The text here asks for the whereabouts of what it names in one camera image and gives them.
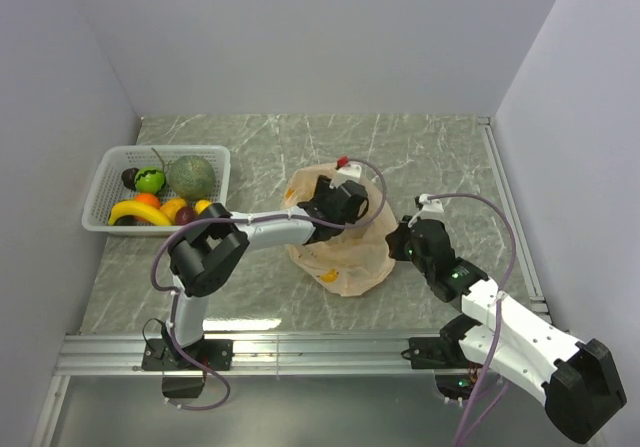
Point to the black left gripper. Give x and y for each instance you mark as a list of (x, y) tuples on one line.
[(323, 189)]

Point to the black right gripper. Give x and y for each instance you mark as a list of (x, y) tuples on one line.
[(396, 238)]

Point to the orange translucent plastic bag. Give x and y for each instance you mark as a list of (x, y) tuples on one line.
[(358, 259)]

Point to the orange fruit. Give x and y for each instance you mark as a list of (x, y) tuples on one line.
[(148, 199)]

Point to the yellow banana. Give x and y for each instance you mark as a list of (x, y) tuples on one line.
[(135, 208)]

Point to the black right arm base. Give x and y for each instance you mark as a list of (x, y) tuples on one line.
[(455, 375)]

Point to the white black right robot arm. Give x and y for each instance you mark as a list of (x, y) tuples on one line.
[(576, 382)]

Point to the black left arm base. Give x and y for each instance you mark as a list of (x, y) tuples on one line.
[(184, 378)]

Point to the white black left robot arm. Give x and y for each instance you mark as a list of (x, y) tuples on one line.
[(203, 258)]

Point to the dark brown round fruit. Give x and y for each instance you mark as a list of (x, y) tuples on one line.
[(128, 178)]

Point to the small yellow lemon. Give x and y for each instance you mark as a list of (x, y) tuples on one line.
[(201, 205)]

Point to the netted green melon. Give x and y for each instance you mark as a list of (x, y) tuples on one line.
[(191, 177)]

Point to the dark purple plum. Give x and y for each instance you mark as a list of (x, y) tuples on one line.
[(184, 216)]

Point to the yellow mango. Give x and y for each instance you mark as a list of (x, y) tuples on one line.
[(171, 208)]

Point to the bright green watermelon toy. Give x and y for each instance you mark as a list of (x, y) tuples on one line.
[(150, 180)]

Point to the dark green avocado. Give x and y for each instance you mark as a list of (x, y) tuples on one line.
[(125, 221)]

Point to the white plastic basket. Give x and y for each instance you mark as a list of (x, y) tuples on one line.
[(107, 188)]

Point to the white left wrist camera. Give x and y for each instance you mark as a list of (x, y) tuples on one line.
[(346, 170)]

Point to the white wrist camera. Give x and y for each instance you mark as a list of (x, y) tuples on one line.
[(427, 209), (346, 170)]

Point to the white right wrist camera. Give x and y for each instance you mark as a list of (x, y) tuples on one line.
[(427, 209)]

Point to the white edge rail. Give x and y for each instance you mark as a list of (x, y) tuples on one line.
[(537, 300)]

